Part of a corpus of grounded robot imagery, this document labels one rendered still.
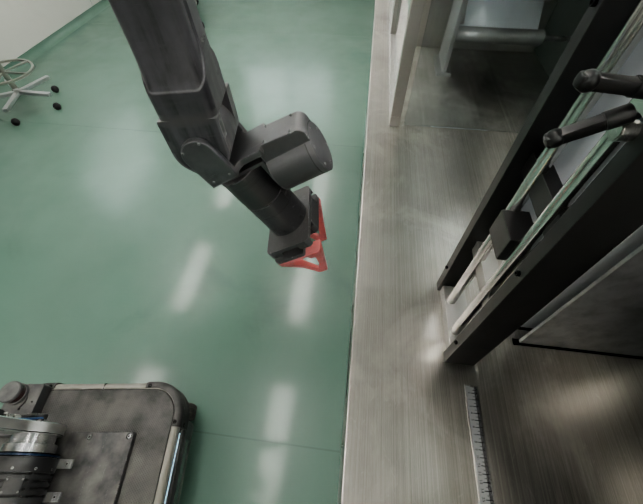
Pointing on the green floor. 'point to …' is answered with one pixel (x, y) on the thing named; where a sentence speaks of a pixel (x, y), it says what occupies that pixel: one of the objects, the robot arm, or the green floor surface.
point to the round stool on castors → (11, 78)
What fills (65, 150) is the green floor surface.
